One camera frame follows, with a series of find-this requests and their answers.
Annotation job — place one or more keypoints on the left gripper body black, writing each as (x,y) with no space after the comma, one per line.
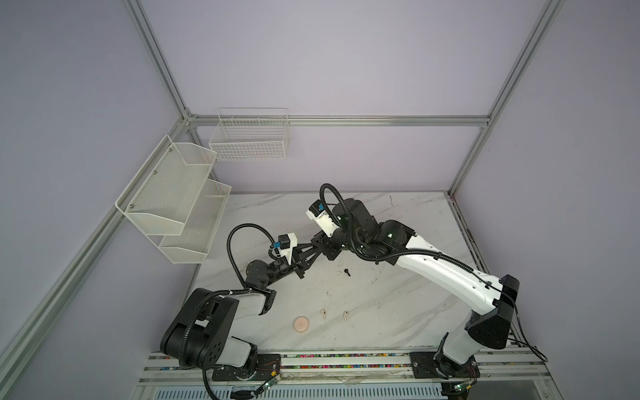
(279,267)

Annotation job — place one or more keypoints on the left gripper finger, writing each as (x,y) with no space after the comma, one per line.
(306,259)
(300,248)

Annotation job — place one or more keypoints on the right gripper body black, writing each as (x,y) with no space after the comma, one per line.
(336,243)

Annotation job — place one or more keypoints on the pink round charging case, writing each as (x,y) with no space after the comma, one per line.
(301,324)

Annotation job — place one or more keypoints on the black earbud charging case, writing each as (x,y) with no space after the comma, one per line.
(320,242)

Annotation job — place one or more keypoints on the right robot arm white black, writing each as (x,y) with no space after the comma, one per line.
(492,300)

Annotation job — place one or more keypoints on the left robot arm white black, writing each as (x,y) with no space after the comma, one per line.
(201,337)

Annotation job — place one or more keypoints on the white mesh shelf lower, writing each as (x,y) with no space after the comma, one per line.
(194,244)

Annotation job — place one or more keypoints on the white mesh shelf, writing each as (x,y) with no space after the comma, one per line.
(194,244)
(161,197)

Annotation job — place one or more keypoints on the white mesh shelf upper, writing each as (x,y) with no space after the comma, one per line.
(161,197)

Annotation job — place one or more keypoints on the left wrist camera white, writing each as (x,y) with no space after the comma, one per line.
(283,248)

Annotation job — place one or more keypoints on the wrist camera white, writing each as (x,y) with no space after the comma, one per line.
(318,213)
(283,248)

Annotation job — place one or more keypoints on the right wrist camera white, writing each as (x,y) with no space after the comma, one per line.
(318,213)

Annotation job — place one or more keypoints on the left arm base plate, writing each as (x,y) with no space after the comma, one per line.
(258,368)

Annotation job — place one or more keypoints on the white wire basket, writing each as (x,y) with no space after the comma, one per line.
(251,134)

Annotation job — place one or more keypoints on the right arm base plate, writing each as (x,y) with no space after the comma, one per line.
(433,365)

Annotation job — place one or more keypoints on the aluminium mounting rail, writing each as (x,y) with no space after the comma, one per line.
(371,366)

